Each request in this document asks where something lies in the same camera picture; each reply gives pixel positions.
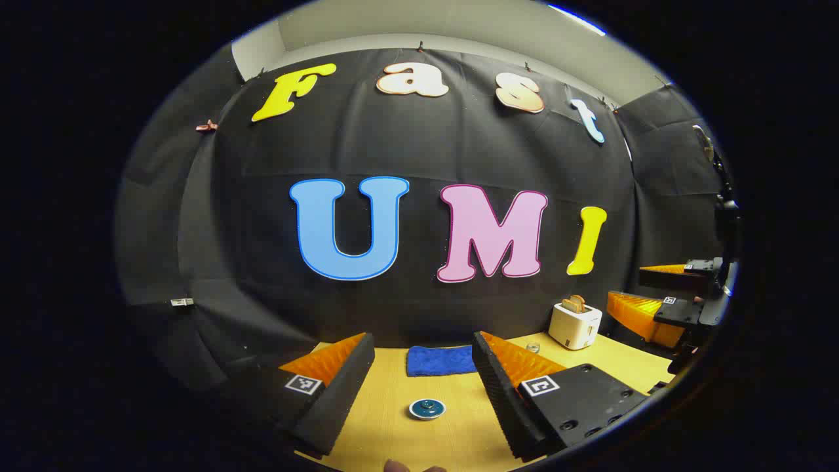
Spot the black backdrop cloth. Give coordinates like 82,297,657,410
115,46,730,394

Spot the blue towel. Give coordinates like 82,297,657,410
406,345,478,378

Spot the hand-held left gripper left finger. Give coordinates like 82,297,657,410
220,332,376,458

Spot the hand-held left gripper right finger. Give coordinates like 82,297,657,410
471,330,654,462

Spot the white toaster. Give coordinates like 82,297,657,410
548,302,603,351

